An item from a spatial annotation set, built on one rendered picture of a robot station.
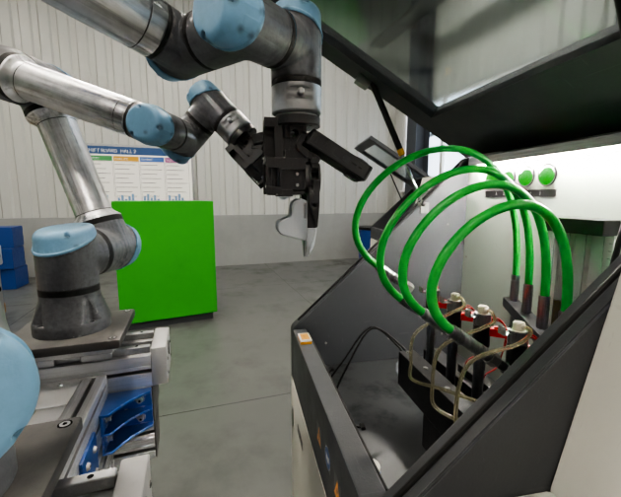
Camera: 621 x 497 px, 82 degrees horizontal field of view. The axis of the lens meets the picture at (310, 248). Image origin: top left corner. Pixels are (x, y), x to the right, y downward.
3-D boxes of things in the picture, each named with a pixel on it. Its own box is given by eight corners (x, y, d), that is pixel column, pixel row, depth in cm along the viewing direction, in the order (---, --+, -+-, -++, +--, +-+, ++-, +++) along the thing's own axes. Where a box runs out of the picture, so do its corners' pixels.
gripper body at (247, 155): (263, 191, 85) (230, 156, 86) (289, 167, 86) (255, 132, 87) (257, 182, 78) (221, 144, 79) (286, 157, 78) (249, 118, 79)
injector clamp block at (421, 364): (396, 410, 84) (398, 349, 82) (435, 406, 86) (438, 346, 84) (497, 548, 51) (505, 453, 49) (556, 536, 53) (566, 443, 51)
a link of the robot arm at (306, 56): (253, 3, 50) (292, 27, 57) (255, 85, 52) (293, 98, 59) (297, -17, 46) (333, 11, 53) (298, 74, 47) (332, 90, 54)
